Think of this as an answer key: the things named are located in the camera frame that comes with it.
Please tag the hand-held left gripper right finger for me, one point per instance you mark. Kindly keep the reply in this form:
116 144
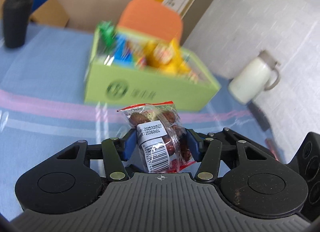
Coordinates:
193 145

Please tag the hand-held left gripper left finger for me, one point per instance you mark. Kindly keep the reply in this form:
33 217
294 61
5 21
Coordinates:
130 145

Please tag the red dried date packet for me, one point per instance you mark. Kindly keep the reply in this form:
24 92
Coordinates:
150 132

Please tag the light green cardboard box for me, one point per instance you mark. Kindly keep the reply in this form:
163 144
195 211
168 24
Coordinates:
150 87

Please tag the blue cracker packet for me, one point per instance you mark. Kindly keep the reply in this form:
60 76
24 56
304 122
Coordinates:
122 52

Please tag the large yellow packet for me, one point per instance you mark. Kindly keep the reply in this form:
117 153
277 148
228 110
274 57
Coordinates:
162 54

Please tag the glossy green packet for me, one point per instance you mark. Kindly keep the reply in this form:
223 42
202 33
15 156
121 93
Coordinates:
107 32

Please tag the black flat case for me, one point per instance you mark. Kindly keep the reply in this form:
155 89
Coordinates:
258 115

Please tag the white thermos jug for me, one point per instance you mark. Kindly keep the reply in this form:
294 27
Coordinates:
250 79

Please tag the blue checked tablecloth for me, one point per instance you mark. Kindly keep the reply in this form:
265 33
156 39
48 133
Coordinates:
50 84

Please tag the black cup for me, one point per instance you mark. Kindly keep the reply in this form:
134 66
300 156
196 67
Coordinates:
16 22

